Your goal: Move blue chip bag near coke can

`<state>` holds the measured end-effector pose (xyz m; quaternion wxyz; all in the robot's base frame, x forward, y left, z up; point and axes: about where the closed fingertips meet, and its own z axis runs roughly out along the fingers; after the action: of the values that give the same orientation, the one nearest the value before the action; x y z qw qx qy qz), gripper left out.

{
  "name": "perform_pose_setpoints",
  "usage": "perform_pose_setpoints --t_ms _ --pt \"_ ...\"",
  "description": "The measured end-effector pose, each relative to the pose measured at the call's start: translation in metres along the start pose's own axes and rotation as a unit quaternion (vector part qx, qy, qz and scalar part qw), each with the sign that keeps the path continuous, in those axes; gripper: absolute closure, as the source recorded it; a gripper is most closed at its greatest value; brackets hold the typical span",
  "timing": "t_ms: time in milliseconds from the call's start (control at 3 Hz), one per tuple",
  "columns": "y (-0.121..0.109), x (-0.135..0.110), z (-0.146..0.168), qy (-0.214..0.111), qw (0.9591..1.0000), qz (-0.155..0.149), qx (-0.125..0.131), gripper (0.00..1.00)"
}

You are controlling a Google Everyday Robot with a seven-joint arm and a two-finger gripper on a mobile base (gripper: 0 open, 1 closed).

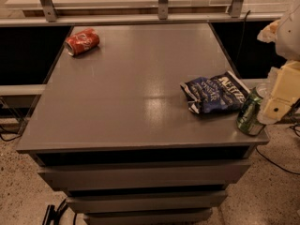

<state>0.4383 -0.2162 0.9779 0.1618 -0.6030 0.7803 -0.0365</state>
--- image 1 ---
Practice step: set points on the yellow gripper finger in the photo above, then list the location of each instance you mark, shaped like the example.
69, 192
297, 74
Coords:
283, 91

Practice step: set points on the blue chip bag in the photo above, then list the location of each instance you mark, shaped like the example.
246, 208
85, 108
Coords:
221, 93

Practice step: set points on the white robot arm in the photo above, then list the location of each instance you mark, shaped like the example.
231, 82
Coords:
285, 33

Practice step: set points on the green soda can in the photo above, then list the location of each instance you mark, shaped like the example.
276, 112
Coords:
247, 120

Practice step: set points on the red coke can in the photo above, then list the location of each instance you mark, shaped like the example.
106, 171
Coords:
82, 42

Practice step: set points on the grey drawer cabinet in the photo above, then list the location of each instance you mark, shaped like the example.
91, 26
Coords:
113, 131

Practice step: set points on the black object bottom floor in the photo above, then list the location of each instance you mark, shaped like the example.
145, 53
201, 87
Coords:
54, 214

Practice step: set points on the metal railing frame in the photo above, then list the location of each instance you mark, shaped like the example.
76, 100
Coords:
98, 12

